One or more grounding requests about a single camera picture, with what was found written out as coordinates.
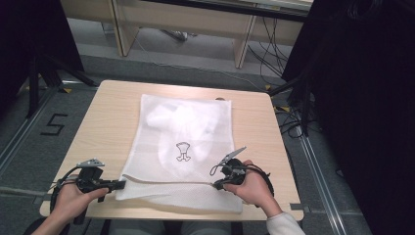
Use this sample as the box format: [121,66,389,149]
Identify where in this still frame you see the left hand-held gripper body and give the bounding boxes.
[75,158,110,194]

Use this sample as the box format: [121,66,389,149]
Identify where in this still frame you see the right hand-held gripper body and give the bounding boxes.
[214,146,248,188]

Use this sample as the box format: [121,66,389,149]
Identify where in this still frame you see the white mesh laundry bag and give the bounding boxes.
[115,93,244,214]

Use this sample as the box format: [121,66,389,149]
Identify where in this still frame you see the person's right hand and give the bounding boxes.
[223,159,279,219]

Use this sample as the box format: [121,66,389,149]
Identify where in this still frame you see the person's left hand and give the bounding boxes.
[48,184,111,227]

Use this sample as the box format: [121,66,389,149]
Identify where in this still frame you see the white garment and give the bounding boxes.
[146,102,229,165]

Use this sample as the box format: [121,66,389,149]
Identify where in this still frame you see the black metal stand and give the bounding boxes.
[26,53,99,119]
[267,72,316,138]

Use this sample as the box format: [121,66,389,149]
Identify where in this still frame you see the black curtain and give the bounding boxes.
[282,0,415,235]
[0,0,85,111]

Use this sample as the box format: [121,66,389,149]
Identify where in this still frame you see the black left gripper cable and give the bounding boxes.
[48,165,82,213]

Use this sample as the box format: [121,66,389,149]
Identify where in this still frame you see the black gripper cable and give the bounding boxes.
[243,163,276,209]
[48,165,82,213]

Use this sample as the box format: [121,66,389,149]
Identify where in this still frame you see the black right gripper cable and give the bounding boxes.
[243,163,276,209]

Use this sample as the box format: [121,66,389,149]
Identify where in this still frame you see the black floor cables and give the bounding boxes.
[274,103,311,140]

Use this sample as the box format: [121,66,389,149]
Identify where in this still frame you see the metal floor rail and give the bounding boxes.
[296,125,347,235]
[0,87,57,175]

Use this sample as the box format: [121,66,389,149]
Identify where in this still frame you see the hanging black cables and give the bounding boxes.
[247,16,295,86]

